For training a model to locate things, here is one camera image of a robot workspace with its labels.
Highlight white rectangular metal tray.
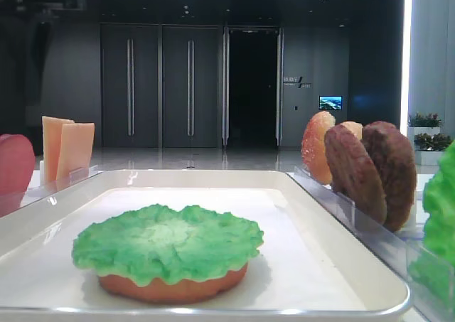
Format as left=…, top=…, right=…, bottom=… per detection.
left=1, top=170, right=412, bottom=321

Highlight clear acrylic rack right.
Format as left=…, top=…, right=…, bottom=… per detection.
left=290, top=167, right=454, bottom=321

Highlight orange cheese slice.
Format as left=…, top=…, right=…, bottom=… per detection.
left=42, top=116, right=75, bottom=183
left=56, top=123, right=95, bottom=180

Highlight brown meat patty right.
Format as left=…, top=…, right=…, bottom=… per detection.
left=362, top=121, right=417, bottom=232

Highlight clear acrylic rack left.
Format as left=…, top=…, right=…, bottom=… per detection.
left=1, top=166, right=100, bottom=217

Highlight green lettuce leaf in rack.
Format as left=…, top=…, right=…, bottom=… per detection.
left=409, top=144, right=454, bottom=308

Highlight green lettuce leaf on tray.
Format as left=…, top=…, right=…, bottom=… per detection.
left=71, top=204, right=264, bottom=287

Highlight orange cheese slice right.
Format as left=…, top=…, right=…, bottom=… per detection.
left=56, top=123, right=95, bottom=180

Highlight brown meat patty left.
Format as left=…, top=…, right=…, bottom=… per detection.
left=324, top=124, right=387, bottom=225

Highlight brown meat patty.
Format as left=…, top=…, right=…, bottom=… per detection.
left=324, top=124, right=387, bottom=225
left=362, top=121, right=417, bottom=232

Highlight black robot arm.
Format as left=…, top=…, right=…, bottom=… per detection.
left=1, top=0, right=86, bottom=73

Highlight small wall screen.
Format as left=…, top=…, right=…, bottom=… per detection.
left=318, top=96, right=343, bottom=111

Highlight clear acrylic rack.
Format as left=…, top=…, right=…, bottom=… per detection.
left=290, top=167, right=454, bottom=321
left=1, top=166, right=100, bottom=217

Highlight potted plants in planter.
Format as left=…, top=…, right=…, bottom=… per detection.
left=407, top=112, right=442, bottom=166

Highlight sesame bun half right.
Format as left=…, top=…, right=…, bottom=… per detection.
left=341, top=121, right=363, bottom=140

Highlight red tomato slice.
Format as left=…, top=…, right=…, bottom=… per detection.
left=1, top=134, right=35, bottom=195

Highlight bottom bun on tray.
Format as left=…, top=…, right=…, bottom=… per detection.
left=98, top=262, right=249, bottom=304

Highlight orange cheese slice left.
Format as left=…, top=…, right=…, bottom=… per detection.
left=42, top=116, right=75, bottom=183

